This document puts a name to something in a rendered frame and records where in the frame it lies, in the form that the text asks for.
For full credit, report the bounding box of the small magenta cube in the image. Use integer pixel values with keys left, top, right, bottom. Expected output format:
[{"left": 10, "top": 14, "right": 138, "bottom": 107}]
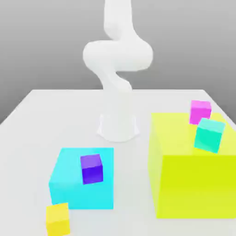
[{"left": 189, "top": 100, "right": 212, "bottom": 125}]

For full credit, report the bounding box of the large cyan box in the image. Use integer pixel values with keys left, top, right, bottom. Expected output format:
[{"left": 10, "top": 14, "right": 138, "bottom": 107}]
[{"left": 48, "top": 147, "right": 114, "bottom": 210}]

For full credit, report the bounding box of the small teal cube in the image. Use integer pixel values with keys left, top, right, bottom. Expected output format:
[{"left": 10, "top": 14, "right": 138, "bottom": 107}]
[{"left": 194, "top": 118, "right": 226, "bottom": 154}]

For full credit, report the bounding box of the large yellow-green box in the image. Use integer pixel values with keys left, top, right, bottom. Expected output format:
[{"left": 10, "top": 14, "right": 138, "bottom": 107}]
[{"left": 147, "top": 112, "right": 236, "bottom": 219}]

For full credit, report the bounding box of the small yellow cube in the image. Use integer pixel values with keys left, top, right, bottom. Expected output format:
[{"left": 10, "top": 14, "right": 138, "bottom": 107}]
[{"left": 45, "top": 202, "right": 71, "bottom": 236}]

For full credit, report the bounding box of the small purple cube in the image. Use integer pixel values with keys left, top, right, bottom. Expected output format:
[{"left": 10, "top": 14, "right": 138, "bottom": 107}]
[{"left": 80, "top": 153, "right": 104, "bottom": 185}]

